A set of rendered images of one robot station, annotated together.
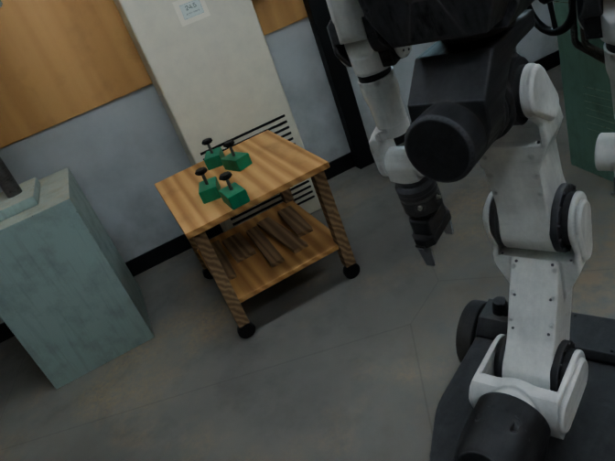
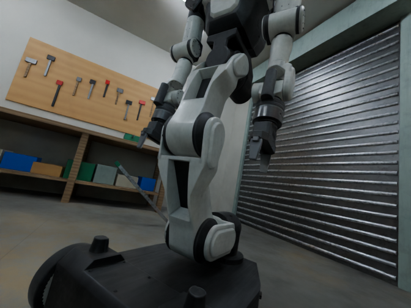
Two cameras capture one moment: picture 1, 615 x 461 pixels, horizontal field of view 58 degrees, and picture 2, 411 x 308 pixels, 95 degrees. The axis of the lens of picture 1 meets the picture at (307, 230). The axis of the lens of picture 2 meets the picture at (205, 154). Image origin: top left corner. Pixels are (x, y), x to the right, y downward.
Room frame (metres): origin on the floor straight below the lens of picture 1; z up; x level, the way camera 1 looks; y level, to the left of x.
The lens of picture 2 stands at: (1.57, -0.56, 0.45)
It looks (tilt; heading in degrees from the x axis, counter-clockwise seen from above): 10 degrees up; 166
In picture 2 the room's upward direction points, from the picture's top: 11 degrees clockwise
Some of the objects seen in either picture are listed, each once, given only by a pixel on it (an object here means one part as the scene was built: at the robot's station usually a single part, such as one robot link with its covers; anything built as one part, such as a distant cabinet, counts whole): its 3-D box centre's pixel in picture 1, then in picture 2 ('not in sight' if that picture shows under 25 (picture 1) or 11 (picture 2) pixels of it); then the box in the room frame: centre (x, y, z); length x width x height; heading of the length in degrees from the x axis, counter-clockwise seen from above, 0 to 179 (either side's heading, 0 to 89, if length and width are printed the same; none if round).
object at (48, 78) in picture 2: not in sight; (103, 96); (-1.48, -1.52, 1.50); 2.00 x 0.04 x 0.90; 103
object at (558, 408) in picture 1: (529, 380); (200, 233); (0.86, -0.34, 0.28); 0.21 x 0.20 x 0.13; 133
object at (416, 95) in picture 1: (470, 93); (232, 72); (0.84, -0.32, 0.97); 0.28 x 0.13 x 0.18; 133
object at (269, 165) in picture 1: (252, 217); not in sight; (2.11, 0.20, 0.32); 0.66 x 0.57 x 0.64; 15
